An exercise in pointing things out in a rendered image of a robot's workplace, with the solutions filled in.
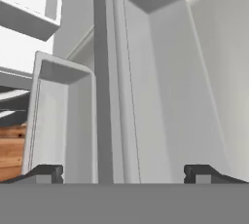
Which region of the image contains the tall white fridge door bin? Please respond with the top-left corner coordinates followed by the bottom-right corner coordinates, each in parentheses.
top-left (104, 0), bottom-right (233, 185)

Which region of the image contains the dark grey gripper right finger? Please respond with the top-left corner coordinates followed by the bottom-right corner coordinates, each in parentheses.
top-left (183, 164), bottom-right (249, 185)

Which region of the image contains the white fridge door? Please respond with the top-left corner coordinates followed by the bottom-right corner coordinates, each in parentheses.
top-left (52, 0), bottom-right (249, 185)

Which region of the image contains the white fridge door shelf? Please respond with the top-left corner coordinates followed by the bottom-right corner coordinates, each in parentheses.
top-left (0, 0), bottom-right (64, 43)

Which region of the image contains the small white fridge door bin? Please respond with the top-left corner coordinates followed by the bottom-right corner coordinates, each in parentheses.
top-left (21, 50), bottom-right (99, 185)

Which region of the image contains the white fridge with grey shelves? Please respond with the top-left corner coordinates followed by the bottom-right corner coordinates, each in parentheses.
top-left (0, 24), bottom-right (54, 129)

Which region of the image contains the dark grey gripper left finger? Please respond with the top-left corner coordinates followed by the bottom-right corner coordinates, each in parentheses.
top-left (0, 164), bottom-right (64, 185)

